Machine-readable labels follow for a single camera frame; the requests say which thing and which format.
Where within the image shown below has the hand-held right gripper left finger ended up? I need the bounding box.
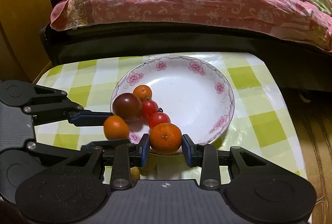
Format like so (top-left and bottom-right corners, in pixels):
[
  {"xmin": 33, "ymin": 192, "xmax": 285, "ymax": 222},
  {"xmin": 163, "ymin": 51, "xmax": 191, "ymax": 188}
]
[{"xmin": 52, "ymin": 133, "xmax": 151, "ymax": 190}]

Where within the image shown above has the small red tomato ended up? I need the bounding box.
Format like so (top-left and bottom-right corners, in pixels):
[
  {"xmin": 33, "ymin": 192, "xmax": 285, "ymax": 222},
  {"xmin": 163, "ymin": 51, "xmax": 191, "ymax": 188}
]
[{"xmin": 142, "ymin": 100, "xmax": 159, "ymax": 119}]

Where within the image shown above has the orange tangerine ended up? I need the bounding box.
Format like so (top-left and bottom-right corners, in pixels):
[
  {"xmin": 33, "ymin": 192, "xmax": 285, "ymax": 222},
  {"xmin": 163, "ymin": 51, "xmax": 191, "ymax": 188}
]
[
  {"xmin": 103, "ymin": 115, "xmax": 130, "ymax": 140},
  {"xmin": 150, "ymin": 123, "xmax": 182, "ymax": 155},
  {"xmin": 133, "ymin": 85, "xmax": 153, "ymax": 102}
]

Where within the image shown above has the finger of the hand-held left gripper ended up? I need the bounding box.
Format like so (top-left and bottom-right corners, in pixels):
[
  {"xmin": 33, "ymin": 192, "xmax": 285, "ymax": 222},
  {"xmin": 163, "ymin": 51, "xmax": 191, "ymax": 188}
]
[
  {"xmin": 26, "ymin": 138, "xmax": 139, "ymax": 168},
  {"xmin": 22, "ymin": 83, "xmax": 113, "ymax": 127}
]

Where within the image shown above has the white floral rim plate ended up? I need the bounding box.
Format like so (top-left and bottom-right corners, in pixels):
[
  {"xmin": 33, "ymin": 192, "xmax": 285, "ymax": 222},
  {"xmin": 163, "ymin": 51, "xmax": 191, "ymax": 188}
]
[{"xmin": 110, "ymin": 56, "xmax": 236, "ymax": 155}]

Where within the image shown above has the red tomato with calyx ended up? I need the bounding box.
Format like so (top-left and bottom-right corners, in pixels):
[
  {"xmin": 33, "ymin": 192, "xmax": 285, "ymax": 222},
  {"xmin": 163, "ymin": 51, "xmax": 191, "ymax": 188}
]
[{"xmin": 148, "ymin": 108, "xmax": 171, "ymax": 130}]

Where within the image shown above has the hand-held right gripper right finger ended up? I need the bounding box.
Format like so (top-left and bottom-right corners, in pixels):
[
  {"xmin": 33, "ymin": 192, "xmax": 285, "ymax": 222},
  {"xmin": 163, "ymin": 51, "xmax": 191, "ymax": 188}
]
[{"xmin": 182, "ymin": 134, "xmax": 267, "ymax": 189}]

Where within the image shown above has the dark red tomato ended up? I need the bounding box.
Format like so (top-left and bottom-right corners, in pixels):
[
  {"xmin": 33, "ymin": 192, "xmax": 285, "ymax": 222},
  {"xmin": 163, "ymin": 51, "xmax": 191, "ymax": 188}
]
[{"xmin": 112, "ymin": 93, "xmax": 143, "ymax": 121}]

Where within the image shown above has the dark bed frame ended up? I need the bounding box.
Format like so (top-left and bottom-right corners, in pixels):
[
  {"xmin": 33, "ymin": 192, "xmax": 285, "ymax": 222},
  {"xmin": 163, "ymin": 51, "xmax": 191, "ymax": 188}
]
[{"xmin": 39, "ymin": 20, "xmax": 332, "ymax": 66}]

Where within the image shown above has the brown wooden cabinet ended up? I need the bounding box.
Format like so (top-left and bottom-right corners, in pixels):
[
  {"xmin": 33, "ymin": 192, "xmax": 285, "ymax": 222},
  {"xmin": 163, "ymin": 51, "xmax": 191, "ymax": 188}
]
[{"xmin": 0, "ymin": 0, "xmax": 97, "ymax": 83}]

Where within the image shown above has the green checkered tablecloth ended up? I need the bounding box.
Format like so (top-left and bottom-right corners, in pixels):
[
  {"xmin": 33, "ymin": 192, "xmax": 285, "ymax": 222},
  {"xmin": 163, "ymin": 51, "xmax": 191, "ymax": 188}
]
[{"xmin": 33, "ymin": 53, "xmax": 308, "ymax": 186}]

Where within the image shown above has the brown longan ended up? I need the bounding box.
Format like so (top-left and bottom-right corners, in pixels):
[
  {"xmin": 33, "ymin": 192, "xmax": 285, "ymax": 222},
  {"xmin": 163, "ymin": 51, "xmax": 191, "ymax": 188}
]
[{"xmin": 130, "ymin": 166, "xmax": 141, "ymax": 181}]

